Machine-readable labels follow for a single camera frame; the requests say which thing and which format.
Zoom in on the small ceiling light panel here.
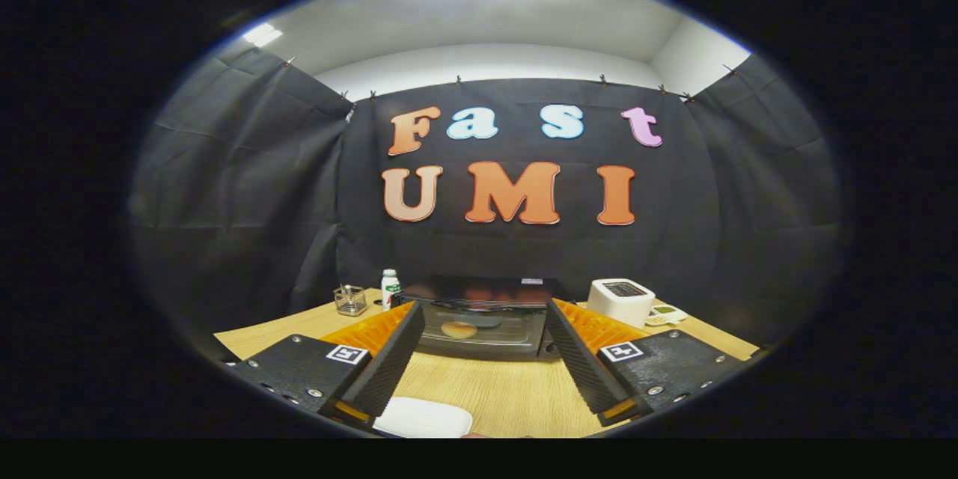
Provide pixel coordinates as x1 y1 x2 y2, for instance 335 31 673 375
243 22 284 48

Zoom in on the white plate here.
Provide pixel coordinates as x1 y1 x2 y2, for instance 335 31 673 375
373 397 474 439

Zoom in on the black toaster oven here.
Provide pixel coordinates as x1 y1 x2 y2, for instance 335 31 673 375
391 277 573 360

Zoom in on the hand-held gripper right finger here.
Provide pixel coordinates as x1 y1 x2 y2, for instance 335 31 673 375
545 298 760 426

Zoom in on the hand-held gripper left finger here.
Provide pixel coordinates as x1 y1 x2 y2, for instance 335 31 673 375
225 301 426 429

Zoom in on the wire mesh holder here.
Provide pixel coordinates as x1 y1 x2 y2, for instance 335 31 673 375
333 284 368 317

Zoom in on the black backdrop cloth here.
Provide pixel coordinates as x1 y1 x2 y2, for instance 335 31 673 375
127 41 854 353

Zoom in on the white pop-up toaster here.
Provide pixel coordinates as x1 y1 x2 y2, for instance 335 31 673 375
586 278 656 329

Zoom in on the small white plug device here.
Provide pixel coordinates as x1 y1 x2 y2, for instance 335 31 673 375
645 304 689 327

